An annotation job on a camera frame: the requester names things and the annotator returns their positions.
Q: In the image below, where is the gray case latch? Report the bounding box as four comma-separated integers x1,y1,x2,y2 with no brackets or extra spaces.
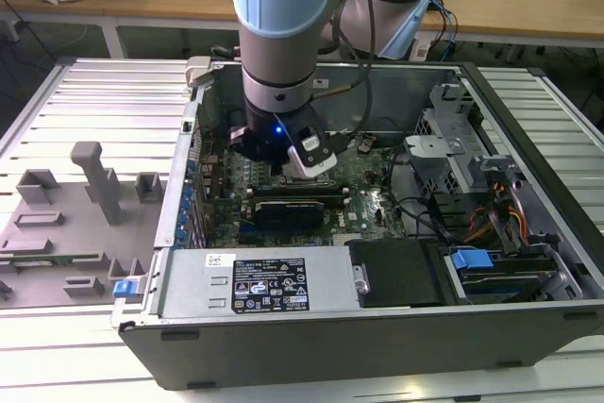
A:
185,56,214,89

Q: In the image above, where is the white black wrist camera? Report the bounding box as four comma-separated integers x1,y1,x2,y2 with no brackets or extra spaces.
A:
275,112,339,179

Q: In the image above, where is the wooden desk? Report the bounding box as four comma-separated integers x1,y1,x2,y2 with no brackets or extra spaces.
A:
0,0,604,62

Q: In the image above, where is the black disk bay cover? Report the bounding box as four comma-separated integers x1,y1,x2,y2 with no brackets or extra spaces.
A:
345,238,457,309

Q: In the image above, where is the green RAM stick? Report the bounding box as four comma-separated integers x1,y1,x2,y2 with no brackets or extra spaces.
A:
8,255,79,266
247,188,351,210

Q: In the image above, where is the blue disk carrier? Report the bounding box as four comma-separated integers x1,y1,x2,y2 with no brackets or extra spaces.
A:
448,247,553,304

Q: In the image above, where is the silver metal drive cage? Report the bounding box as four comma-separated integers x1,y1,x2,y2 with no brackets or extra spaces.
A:
404,84,482,194

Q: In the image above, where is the black gray PC case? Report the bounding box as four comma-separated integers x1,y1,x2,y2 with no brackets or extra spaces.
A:
110,60,604,393

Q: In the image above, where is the blue cable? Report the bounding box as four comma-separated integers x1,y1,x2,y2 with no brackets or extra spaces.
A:
424,0,460,58

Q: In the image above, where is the gray parts rack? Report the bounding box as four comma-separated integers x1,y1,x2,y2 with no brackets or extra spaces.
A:
0,141,167,311

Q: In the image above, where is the gray metal disk bay frame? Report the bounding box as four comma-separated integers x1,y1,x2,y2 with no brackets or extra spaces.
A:
469,153,584,303

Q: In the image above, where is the black graphics card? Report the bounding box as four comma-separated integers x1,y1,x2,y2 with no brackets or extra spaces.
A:
252,199,327,236

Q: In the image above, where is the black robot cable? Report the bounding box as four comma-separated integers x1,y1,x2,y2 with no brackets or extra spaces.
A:
313,0,375,138

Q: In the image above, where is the orange yellow wire bundle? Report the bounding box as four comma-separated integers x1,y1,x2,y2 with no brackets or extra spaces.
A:
464,180,528,246

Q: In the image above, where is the silver power supply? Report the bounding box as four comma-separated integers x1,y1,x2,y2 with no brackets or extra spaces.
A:
158,247,365,318

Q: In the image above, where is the green motherboard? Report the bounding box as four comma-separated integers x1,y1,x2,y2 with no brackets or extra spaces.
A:
202,131,411,249

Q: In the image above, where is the black cable bundle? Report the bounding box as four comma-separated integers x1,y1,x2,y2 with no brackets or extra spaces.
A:
389,190,476,242

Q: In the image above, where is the blue plastic latch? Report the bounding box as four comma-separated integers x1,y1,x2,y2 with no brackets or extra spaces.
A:
113,279,143,300

